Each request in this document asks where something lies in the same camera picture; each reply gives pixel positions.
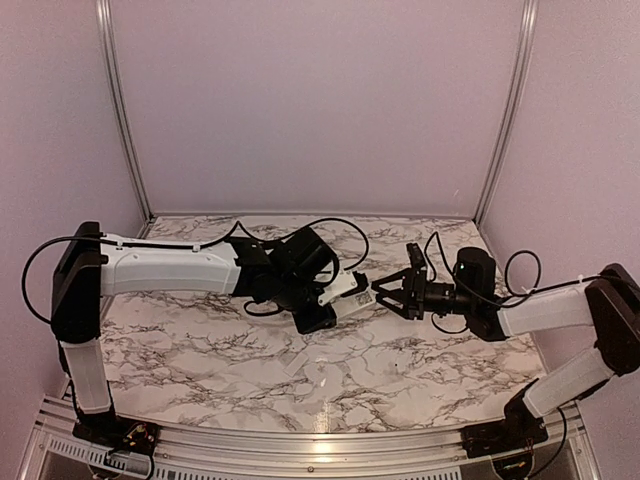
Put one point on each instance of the white remote control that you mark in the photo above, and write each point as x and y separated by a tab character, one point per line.
346	308

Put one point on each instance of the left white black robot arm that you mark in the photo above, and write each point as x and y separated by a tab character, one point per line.
291	274

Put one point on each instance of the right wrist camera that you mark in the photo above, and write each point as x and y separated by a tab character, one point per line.
416	256

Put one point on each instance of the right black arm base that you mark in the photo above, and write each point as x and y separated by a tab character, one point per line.
518	429

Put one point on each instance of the right aluminium frame post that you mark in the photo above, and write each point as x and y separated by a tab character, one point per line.
515	93

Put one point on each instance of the aluminium frame post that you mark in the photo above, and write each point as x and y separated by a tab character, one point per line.
109	48
515	93

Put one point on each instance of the front aluminium rail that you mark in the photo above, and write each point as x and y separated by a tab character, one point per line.
187	452

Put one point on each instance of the left aluminium frame post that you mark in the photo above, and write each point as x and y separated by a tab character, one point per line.
109	48

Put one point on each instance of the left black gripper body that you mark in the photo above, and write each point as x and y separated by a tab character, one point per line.
307	322

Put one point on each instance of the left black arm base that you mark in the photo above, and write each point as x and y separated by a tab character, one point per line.
119	434

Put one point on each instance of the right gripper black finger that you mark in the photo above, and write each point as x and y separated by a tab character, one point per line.
397	307
393	284

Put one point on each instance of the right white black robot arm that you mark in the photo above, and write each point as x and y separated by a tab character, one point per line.
607	302

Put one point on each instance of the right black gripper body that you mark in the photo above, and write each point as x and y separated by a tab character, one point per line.
418	300

